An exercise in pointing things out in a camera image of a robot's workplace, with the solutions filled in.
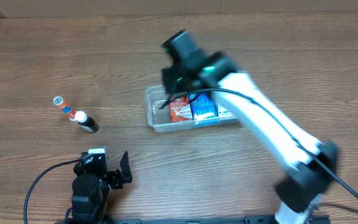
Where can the blue medicine box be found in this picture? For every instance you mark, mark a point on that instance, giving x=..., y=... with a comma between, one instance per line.
x=202, y=106

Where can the dark syrup bottle white cap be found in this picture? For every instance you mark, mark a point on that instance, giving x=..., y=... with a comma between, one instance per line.
x=86, y=122

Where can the clear plastic container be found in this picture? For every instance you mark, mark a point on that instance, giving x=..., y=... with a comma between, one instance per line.
x=160, y=120

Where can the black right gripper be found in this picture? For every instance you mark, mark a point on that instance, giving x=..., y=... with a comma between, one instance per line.
x=169, y=80

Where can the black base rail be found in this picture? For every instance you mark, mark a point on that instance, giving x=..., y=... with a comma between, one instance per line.
x=249, y=219

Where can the orange vitamin tube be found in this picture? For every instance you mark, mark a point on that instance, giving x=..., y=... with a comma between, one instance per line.
x=62, y=104

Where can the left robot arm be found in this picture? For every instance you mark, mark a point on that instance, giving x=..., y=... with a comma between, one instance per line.
x=93, y=185

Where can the white medicine box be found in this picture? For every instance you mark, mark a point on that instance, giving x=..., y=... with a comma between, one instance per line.
x=223, y=112

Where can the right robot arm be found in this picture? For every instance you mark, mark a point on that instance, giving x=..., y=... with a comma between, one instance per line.
x=310, y=165

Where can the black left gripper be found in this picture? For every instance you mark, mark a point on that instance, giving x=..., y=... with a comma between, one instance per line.
x=114, y=178

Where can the red medicine box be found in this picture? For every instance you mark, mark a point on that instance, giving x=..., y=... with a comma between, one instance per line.
x=180, y=110

